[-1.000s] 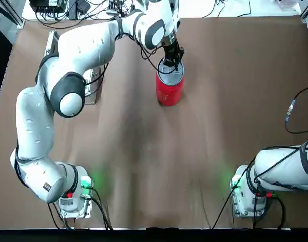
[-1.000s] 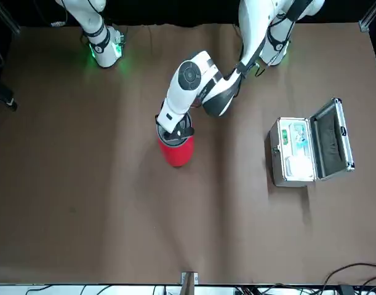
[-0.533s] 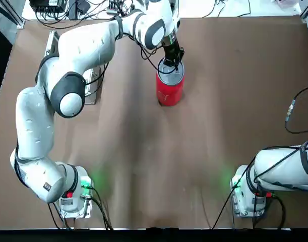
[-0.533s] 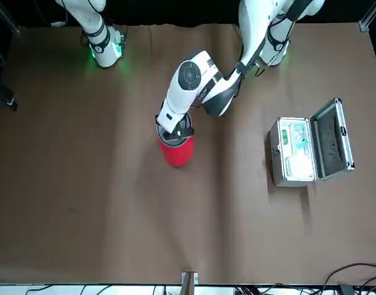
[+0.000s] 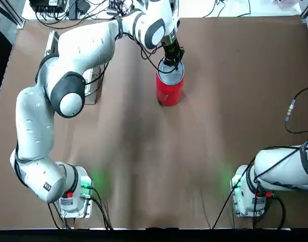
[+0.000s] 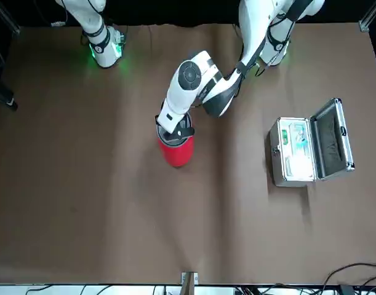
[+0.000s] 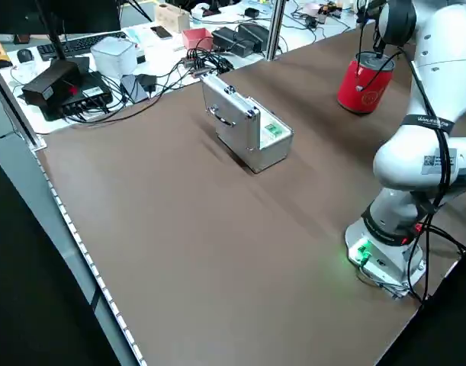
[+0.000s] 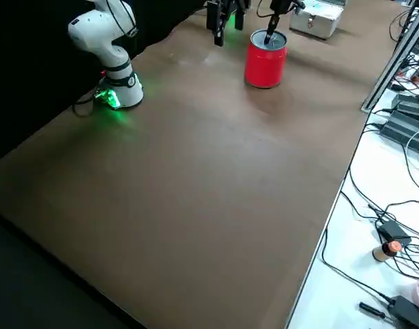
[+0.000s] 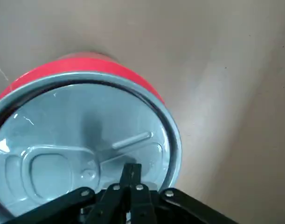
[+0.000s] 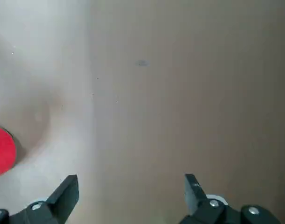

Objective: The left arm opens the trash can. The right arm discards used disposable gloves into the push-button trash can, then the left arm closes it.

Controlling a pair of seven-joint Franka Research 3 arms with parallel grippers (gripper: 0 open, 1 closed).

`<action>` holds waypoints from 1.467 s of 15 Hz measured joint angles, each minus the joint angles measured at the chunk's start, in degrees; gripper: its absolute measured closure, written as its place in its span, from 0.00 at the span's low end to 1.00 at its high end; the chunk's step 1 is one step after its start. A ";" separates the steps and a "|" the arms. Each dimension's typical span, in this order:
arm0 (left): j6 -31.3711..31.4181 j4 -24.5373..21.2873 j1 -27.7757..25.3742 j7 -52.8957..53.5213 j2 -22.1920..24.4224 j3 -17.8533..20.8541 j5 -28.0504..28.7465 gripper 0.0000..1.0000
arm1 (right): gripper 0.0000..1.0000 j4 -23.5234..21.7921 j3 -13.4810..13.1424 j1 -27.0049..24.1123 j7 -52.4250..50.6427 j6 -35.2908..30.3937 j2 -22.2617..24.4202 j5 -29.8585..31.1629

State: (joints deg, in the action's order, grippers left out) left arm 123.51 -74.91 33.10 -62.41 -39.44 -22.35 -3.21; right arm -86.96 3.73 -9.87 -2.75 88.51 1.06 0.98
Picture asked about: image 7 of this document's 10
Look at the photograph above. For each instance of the red cylindrical trash can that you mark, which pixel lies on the red cylindrical trash can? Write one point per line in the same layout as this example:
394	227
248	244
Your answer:
347	91

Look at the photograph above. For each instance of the grey round trash can lid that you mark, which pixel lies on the grey round trash can lid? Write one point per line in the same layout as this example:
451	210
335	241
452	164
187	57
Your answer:
370	61

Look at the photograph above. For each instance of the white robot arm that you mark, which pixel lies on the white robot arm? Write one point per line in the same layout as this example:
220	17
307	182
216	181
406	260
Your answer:
438	76

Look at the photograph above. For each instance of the aluminium carry case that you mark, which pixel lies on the aluminium carry case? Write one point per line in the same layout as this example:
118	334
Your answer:
270	152

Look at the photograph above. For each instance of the black usb hub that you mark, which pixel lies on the black usb hub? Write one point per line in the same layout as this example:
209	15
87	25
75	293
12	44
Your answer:
206	63

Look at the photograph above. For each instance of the black power adapter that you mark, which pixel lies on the black power adapter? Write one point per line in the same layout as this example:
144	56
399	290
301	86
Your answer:
230	40
257	36

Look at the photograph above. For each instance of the pink open box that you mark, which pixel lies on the pink open box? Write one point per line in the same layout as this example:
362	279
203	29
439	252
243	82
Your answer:
196	38

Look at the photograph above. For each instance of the black smartphone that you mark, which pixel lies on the black smartphone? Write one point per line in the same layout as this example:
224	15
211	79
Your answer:
161	32

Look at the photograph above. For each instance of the white cube box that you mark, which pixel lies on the white cube box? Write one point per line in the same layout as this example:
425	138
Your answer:
114	57

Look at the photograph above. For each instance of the wooden box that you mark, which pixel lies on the wooden box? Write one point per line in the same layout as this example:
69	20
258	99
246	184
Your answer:
172	19

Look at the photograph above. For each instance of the black keyboard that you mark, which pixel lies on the black keyboard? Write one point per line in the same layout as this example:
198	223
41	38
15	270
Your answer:
84	43

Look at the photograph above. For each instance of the black rectangular box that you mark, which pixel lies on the black rectangular box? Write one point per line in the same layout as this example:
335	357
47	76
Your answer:
49	82

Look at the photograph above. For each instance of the black monitor stand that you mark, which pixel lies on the black monitor stand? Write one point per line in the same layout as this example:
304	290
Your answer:
51	30

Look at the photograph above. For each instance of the black computer mouse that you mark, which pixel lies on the black computer mouse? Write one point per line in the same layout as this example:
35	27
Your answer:
24	56

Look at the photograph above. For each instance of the black wall plug adapter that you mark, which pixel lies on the black wall plug adapter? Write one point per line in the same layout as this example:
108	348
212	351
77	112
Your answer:
145	82

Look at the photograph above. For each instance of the aluminium frame post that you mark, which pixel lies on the aluminium frame post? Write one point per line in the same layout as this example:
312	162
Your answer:
275	30

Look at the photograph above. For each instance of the black network switch box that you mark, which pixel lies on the black network switch box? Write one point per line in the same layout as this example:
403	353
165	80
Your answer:
87	95

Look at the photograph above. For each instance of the aluminium frame rail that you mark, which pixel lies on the aluminium frame rail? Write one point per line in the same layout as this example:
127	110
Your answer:
15	110

